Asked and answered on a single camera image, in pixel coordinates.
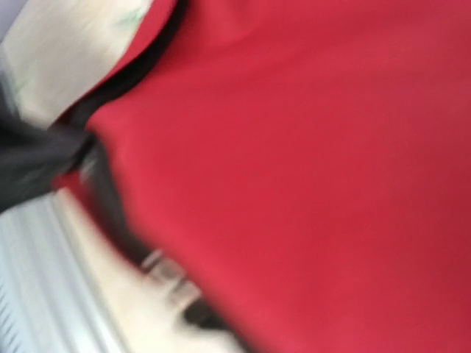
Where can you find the red backpack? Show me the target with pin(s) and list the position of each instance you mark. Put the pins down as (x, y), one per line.
(306, 162)

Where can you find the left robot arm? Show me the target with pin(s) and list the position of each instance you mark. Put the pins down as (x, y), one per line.
(32, 158)

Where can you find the front aluminium rail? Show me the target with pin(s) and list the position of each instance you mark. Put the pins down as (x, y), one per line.
(50, 299)

